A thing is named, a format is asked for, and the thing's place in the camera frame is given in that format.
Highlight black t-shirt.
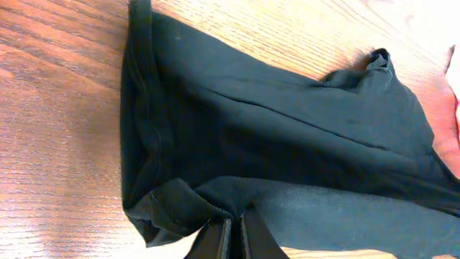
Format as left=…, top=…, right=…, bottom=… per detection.
left=120, top=1, right=459, bottom=258

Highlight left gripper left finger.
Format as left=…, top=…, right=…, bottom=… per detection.
left=185, top=218, right=231, bottom=259

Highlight coral pink t-shirt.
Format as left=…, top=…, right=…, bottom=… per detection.
left=433, top=45, right=459, bottom=180

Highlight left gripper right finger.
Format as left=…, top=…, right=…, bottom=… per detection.
left=240, top=207, right=289, bottom=259

